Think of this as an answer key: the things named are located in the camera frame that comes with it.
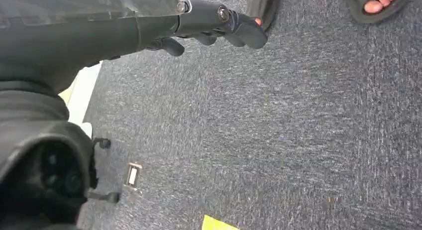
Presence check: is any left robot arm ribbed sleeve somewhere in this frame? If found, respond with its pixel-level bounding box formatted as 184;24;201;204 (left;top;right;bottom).
0;80;70;123

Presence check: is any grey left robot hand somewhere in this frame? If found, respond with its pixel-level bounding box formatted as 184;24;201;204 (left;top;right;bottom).
0;0;268;230

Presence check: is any black sandal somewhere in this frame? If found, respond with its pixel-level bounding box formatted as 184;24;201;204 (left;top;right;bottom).
245;0;284;33
342;0;410;24

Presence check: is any yellow floor tape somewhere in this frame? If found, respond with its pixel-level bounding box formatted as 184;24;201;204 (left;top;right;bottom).
201;215;241;230

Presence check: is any person's foot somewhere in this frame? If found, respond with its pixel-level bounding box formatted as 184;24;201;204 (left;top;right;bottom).
253;0;277;27
363;0;398;15

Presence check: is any silver floor socket plate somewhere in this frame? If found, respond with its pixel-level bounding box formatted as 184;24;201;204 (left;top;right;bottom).
122;162;143;194

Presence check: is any pale desk leg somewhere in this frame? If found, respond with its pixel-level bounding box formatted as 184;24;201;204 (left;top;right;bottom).
58;61;104;139

